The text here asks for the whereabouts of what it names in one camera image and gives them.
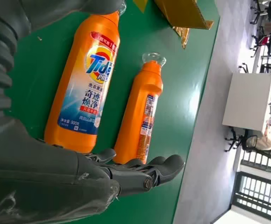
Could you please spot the white square table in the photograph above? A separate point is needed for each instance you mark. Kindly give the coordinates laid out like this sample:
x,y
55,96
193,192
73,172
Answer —
x,y
247,102

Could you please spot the yellow plastic-wrapped cardboard box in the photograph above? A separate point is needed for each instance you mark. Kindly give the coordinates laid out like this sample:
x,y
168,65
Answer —
x,y
185,15

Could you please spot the black metal railing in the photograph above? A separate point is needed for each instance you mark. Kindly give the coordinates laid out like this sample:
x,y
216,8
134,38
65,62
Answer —
x,y
261,160

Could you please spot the black office chair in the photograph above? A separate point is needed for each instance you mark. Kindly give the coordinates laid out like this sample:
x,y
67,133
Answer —
x,y
248,142

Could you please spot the person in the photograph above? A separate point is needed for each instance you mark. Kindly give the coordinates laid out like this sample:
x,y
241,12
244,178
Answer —
x,y
266,142

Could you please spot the black barred window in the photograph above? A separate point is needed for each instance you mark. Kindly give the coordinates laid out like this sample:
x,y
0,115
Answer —
x,y
256,198

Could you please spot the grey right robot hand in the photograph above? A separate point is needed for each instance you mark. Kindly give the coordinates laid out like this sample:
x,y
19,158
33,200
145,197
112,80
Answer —
x,y
32,179

